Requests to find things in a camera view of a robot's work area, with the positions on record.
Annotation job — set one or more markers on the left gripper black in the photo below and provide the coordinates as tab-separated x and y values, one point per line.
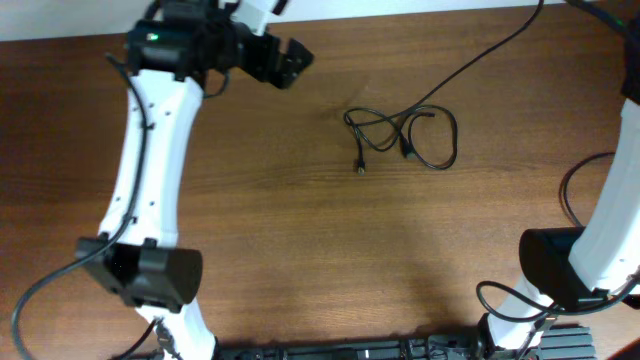
279	60

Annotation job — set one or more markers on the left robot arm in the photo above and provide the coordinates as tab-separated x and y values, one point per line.
170	52

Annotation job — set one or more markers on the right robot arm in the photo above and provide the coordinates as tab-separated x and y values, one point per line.
577	271

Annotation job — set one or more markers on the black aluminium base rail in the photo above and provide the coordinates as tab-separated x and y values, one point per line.
556	343

